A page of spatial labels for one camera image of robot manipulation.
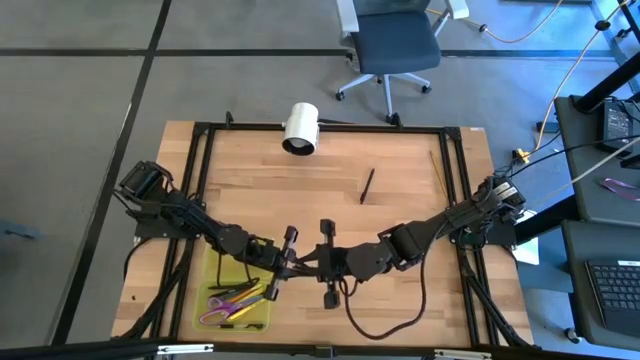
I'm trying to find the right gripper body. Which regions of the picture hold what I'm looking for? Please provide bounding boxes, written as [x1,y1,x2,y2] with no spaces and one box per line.
[318,219,361,309]

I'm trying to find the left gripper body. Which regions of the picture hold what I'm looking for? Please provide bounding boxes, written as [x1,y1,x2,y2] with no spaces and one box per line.
[259,227,300,301]

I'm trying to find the orange pencil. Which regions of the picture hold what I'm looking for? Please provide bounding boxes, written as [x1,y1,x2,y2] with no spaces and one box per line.
[219,284,265,304]

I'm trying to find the yellow pen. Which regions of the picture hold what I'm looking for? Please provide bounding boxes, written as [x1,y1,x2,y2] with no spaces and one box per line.
[227,301,266,322]

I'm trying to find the purple scissors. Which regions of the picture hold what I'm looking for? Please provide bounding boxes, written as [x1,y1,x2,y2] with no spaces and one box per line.
[198,294,266,326]

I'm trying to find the yellow pencil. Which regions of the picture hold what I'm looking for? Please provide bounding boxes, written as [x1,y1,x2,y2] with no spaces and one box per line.
[428,149,450,200]

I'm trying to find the translucent yellow-green supply box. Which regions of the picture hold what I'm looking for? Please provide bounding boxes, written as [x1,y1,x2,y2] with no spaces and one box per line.
[193,234,280,334]

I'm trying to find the white paper cup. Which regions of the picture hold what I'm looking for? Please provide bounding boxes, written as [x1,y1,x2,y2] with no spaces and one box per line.
[281,101,320,157]

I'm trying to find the white paper sheet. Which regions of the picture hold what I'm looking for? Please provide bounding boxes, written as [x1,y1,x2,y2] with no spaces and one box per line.
[512,234,541,266]

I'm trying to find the black beam with silver brackets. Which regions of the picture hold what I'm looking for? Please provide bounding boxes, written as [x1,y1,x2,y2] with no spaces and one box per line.
[0,337,640,360]

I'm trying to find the black desk leg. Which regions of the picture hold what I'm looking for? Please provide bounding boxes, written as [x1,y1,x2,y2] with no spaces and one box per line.
[513,195,581,245]

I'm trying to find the dark blue office chair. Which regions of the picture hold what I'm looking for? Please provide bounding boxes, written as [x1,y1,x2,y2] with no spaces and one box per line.
[335,0,471,124]

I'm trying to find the black desk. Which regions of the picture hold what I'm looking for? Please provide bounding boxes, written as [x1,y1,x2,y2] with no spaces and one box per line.
[560,219,640,351]
[553,93,640,229]

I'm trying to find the blue floor object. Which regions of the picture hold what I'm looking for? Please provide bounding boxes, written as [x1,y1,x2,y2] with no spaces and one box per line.
[0,219,39,241]

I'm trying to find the black keyboard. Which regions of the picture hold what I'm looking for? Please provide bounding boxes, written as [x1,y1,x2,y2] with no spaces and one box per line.
[584,258,640,339]

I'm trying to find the pink ribbon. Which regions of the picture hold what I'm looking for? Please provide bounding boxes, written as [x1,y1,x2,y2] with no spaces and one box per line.
[599,177,640,202]

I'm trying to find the black power adapter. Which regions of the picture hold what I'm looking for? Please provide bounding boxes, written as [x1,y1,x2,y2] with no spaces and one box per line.
[597,99,636,156]

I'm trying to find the black stand pole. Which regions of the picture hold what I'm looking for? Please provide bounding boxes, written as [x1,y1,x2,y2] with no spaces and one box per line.
[572,52,640,114]

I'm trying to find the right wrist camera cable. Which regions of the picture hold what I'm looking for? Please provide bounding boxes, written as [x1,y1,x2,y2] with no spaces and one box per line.
[339,249,429,341]

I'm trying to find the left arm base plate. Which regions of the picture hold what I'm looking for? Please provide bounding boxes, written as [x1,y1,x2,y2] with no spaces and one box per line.
[127,199,207,240]

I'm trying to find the black aluminium table frame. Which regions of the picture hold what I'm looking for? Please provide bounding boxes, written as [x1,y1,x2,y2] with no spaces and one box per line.
[112,110,539,351]

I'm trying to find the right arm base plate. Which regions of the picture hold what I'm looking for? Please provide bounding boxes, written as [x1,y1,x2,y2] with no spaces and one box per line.
[446,204,519,247]

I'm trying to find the black floor cable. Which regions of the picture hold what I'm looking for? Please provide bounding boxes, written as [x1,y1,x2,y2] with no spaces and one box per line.
[494,133,640,184]

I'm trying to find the yellow floor cable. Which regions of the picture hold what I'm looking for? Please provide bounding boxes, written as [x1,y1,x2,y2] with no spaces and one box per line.
[427,0,564,45]

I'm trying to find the grey cable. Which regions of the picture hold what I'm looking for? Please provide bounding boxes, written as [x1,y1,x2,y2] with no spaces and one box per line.
[524,148,640,207]

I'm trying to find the yellow hanging cord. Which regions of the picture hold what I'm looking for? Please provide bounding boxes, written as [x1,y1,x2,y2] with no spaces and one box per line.
[534,0,631,151]

